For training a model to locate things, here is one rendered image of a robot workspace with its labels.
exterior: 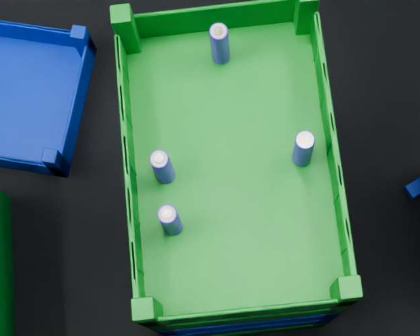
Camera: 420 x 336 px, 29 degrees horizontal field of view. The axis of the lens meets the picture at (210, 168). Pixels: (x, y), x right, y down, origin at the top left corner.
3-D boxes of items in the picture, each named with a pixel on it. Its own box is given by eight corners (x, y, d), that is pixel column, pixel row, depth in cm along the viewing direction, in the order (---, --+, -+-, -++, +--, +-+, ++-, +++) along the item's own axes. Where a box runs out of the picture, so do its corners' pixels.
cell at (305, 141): (313, 129, 74) (309, 148, 80) (294, 131, 74) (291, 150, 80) (316, 148, 73) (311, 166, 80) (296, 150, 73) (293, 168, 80)
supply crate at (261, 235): (121, 39, 85) (107, 5, 77) (312, 17, 84) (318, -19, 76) (143, 327, 77) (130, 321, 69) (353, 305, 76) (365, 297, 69)
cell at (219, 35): (211, 49, 83) (208, 22, 77) (229, 47, 83) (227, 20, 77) (213, 65, 83) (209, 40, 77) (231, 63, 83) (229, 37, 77)
